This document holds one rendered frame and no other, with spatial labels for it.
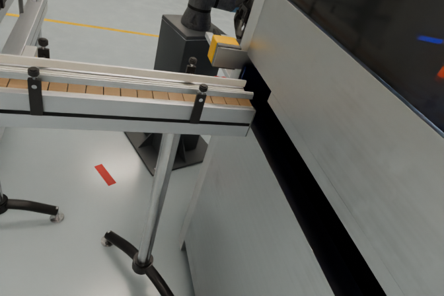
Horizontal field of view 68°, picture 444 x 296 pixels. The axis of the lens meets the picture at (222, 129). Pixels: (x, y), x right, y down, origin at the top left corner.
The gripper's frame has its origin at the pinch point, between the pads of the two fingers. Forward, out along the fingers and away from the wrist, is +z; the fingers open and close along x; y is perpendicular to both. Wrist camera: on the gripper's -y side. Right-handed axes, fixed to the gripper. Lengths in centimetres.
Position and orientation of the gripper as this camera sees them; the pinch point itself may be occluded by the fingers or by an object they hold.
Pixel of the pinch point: (239, 37)
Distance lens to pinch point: 138.1
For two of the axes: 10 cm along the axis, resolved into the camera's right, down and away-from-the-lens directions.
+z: -2.6, 7.7, 5.8
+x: 9.3, 0.5, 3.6
